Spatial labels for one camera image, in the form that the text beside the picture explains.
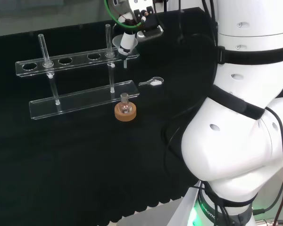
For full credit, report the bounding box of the cork ring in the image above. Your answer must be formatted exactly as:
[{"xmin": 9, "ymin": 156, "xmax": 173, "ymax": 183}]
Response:
[{"xmin": 114, "ymin": 102, "xmax": 137, "ymax": 122}]

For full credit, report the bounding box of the clear plastic funnel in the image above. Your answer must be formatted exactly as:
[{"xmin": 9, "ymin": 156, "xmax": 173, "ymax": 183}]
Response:
[{"xmin": 112, "ymin": 35, "xmax": 139, "ymax": 69}]

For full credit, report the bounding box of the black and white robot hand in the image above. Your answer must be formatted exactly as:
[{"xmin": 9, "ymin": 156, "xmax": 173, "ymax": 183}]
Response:
[{"xmin": 105, "ymin": 0, "xmax": 164, "ymax": 56}]

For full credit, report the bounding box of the small round-bottom glass flask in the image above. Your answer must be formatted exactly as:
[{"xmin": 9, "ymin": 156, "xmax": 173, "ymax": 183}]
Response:
[{"xmin": 118, "ymin": 92, "xmax": 133, "ymax": 115}]

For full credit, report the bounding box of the glass weighing funnel with powder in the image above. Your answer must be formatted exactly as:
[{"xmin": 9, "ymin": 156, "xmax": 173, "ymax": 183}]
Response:
[{"xmin": 138, "ymin": 76, "xmax": 165, "ymax": 87}]

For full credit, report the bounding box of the black bench cloth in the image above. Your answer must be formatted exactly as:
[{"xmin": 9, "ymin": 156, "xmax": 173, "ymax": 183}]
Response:
[{"xmin": 0, "ymin": 7, "xmax": 283, "ymax": 226}]

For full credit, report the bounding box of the clear acrylic funnel stand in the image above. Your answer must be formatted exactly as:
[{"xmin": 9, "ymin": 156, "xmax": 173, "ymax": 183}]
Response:
[{"xmin": 15, "ymin": 24, "xmax": 141, "ymax": 120}]

